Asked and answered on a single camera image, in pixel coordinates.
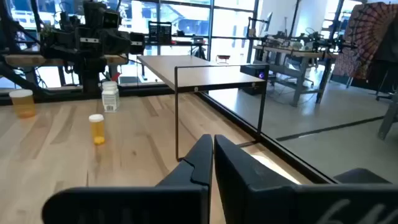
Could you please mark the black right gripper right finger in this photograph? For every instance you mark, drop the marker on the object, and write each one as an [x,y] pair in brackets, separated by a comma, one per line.
[280,205]

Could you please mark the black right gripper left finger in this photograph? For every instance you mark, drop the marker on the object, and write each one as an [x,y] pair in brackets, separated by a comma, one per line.
[140,205]

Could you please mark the slim white labelled bottle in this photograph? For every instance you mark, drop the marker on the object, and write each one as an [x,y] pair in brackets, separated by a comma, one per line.
[110,99]

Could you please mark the large orange bottle white cap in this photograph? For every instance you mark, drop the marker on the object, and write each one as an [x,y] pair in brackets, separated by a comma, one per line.
[22,105]

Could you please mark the small orange bottle white cap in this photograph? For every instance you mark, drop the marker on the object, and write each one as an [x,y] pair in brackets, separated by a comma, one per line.
[97,130]

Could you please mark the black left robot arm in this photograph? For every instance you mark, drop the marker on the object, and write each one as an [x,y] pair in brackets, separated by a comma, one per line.
[91,74]

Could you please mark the black background robot arm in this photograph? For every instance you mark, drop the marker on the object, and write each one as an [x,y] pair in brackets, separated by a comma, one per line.
[329,43]

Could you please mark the monitor on arm mount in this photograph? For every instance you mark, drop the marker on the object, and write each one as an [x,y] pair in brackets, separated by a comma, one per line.
[266,21]

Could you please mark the wooden background table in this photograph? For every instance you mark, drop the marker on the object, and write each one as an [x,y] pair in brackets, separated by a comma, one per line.
[31,59]

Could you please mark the black grid panel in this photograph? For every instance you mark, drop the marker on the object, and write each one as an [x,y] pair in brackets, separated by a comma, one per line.
[160,32]

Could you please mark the black computer tower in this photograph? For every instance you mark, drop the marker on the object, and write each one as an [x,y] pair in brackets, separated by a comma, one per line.
[258,73]

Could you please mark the grey workbench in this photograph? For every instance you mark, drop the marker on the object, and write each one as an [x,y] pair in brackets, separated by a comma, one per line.
[292,54]

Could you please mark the red stool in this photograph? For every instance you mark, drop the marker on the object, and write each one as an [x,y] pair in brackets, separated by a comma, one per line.
[223,57]

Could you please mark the red mandala tapestry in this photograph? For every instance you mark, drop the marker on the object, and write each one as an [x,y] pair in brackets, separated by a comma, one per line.
[367,31]

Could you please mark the black aluminium rig frame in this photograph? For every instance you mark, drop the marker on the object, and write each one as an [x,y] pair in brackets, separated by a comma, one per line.
[280,147]

